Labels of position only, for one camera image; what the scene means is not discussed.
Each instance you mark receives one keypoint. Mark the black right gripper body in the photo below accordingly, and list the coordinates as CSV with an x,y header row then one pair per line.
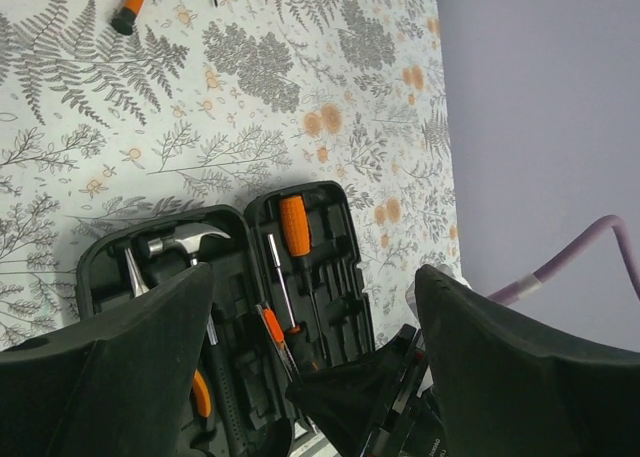
x,y
405,418

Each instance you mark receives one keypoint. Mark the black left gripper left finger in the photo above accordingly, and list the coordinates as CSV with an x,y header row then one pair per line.
x,y
114,384

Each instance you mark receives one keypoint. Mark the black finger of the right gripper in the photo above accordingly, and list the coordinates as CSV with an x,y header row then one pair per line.
x,y
349,401

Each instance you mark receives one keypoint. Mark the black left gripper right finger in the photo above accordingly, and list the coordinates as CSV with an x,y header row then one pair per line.
x,y
508,385

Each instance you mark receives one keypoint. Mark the thick orange black screwdriver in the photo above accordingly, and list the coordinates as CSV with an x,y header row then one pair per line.
x,y
295,335

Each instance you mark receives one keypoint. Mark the orange utility knife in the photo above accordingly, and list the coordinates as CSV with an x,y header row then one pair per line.
x,y
278,340

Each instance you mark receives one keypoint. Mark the black plastic tool case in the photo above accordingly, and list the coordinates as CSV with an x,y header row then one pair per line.
x,y
113,271

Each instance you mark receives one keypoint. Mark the claw hammer black handle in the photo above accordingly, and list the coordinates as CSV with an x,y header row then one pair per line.
x,y
213,373

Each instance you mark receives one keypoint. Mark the long orange black screwdriver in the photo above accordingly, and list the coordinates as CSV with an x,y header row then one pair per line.
x,y
297,236

